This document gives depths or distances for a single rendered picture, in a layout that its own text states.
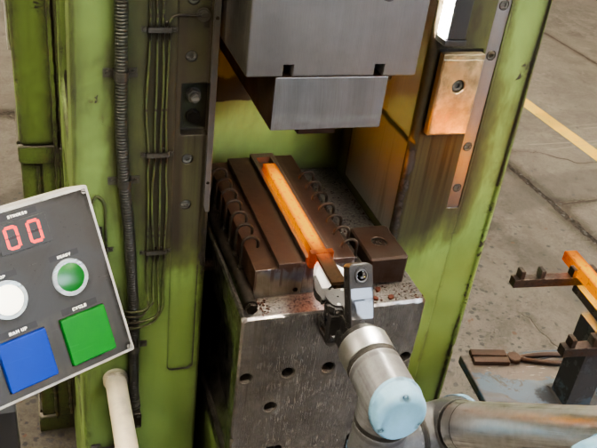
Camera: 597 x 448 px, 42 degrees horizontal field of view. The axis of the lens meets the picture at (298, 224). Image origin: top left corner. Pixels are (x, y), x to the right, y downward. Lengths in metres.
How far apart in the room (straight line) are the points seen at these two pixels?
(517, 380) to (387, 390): 0.65
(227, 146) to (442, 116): 0.55
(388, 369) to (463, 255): 0.67
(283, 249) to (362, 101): 0.34
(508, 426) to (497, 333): 1.90
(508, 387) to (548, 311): 1.52
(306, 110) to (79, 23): 0.39
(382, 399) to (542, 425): 0.24
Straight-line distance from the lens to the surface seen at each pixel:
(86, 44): 1.35
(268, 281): 1.48
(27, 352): 1.23
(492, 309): 3.19
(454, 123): 1.60
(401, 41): 1.33
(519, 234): 3.73
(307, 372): 1.59
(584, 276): 1.71
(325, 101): 1.32
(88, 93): 1.38
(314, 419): 1.70
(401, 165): 1.65
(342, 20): 1.27
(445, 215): 1.74
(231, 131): 1.84
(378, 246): 1.58
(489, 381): 1.78
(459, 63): 1.55
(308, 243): 1.49
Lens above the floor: 1.84
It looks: 32 degrees down
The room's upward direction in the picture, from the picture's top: 8 degrees clockwise
